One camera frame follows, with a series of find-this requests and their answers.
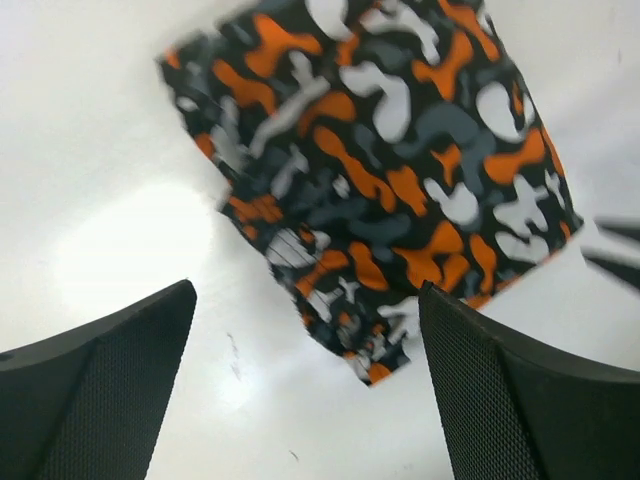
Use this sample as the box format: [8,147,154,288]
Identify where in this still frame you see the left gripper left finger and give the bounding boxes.
[1,280,196,480]

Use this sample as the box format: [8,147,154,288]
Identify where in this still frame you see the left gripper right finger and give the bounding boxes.
[419,282,639,479]

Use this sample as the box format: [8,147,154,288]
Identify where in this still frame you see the camouflage orange black shorts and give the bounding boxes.
[157,1,583,385]

